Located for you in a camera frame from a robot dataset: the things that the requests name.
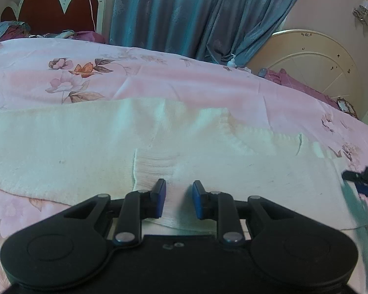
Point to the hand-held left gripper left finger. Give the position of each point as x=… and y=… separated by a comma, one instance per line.
x=160, y=199

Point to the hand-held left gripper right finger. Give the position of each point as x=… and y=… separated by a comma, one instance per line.
x=198, y=200

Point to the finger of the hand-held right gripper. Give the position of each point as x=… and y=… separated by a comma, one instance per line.
x=360, y=175
x=365, y=188

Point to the white knitted sweater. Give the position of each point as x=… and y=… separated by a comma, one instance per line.
x=79, y=147

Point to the small printed box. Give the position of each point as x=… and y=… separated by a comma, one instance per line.
x=346, y=106

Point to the magenta blanket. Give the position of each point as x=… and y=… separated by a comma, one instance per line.
x=294, y=82

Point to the cream round headboard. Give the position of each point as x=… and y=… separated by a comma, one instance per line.
x=312, y=64

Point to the pink floral bedsheet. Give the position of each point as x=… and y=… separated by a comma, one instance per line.
x=171, y=76

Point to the small blue object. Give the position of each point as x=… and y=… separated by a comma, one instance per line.
x=262, y=72

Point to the white pump bottle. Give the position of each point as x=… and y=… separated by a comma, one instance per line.
x=232, y=62

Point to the blue curtain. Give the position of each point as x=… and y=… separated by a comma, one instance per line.
x=184, y=15

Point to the patterned cloth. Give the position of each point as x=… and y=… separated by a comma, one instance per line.
x=53, y=34

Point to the blue patterned pillow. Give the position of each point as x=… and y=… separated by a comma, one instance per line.
x=3, y=32

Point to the glass wall lamp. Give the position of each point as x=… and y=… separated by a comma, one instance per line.
x=364, y=13

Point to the red headboard with white frame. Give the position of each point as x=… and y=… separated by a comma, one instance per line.
x=49, y=6

